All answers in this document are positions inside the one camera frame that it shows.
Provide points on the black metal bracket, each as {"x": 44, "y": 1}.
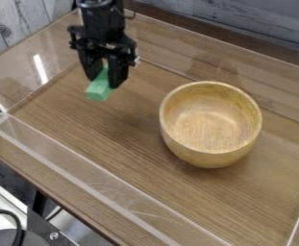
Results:
{"x": 40, "y": 232}

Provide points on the green rectangular block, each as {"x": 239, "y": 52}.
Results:
{"x": 99, "y": 90}

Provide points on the light wooden bowl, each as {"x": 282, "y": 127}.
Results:
{"x": 209, "y": 123}

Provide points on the clear acrylic tray wall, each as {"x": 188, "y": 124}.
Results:
{"x": 95, "y": 154}

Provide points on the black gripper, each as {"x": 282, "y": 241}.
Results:
{"x": 99, "y": 39}

